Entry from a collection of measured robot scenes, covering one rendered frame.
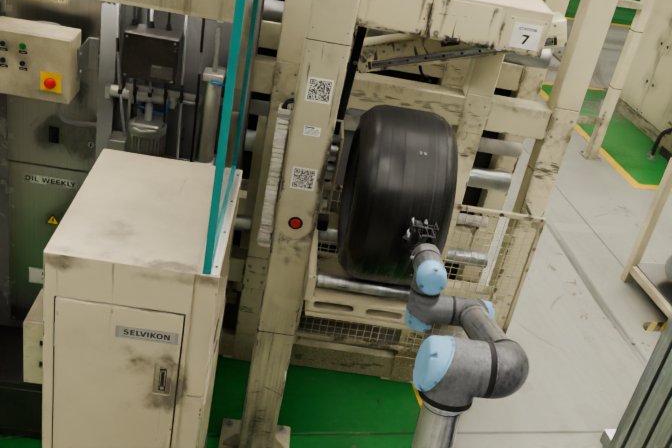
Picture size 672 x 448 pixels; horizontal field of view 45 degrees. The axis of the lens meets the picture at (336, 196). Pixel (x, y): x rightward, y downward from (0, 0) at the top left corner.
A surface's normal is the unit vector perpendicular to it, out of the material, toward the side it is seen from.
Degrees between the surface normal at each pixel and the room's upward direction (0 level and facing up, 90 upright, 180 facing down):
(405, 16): 90
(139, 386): 90
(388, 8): 90
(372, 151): 53
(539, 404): 0
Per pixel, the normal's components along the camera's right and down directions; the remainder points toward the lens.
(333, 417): 0.18, -0.86
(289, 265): 0.00, 0.48
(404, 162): 0.13, -0.33
